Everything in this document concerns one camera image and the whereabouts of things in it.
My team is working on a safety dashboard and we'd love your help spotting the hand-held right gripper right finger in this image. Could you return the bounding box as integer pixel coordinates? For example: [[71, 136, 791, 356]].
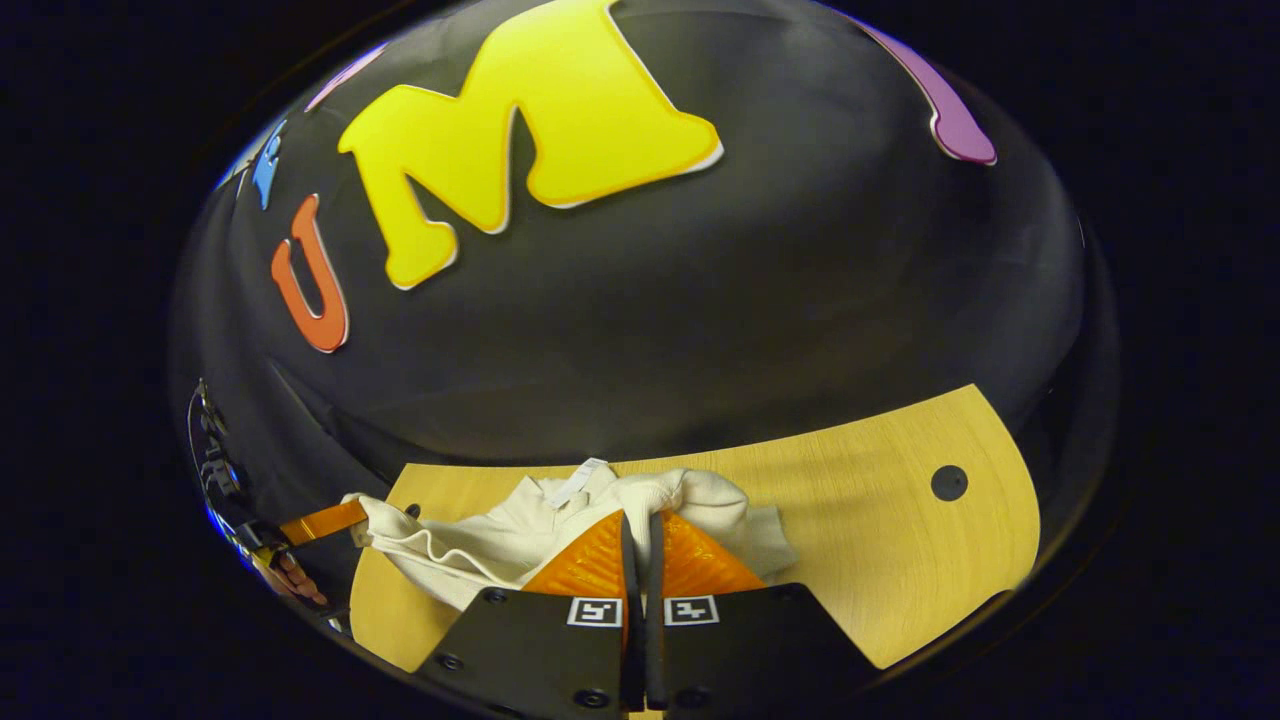
[[646, 509, 873, 720]]

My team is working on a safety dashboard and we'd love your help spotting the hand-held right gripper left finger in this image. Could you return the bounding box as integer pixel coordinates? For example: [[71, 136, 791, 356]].
[[414, 509, 643, 720]]

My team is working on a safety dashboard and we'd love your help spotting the cream knit sweater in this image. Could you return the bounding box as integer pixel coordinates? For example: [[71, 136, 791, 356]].
[[343, 457, 799, 613]]

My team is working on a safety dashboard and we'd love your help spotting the black backdrop cloth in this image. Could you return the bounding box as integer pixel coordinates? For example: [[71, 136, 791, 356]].
[[170, 0, 1121, 566]]

